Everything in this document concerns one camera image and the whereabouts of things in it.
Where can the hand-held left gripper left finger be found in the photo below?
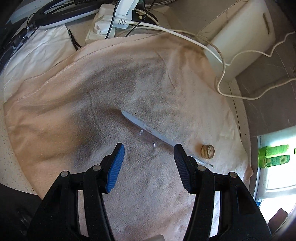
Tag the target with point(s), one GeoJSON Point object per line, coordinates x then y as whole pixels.
{"type": "Point", "coordinates": [115, 166]}

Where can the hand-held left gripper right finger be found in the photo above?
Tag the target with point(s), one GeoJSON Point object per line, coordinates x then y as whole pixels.
{"type": "Point", "coordinates": [182, 171]}

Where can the walnut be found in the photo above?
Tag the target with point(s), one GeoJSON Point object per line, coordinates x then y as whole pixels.
{"type": "Point", "coordinates": [207, 151]}

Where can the beige cloth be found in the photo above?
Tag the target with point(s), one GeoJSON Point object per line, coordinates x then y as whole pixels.
{"type": "Point", "coordinates": [69, 104]}

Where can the white power strip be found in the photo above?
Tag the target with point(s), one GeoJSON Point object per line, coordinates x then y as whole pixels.
{"type": "Point", "coordinates": [97, 29]}

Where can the white charger plug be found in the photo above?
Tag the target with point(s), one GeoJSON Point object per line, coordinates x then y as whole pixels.
{"type": "Point", "coordinates": [122, 19]}

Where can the white cutting board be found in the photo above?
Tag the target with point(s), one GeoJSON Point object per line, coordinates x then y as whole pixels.
{"type": "Point", "coordinates": [242, 30]}

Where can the black flat device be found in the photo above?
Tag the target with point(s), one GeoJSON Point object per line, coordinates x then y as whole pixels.
{"type": "Point", "coordinates": [57, 19]}

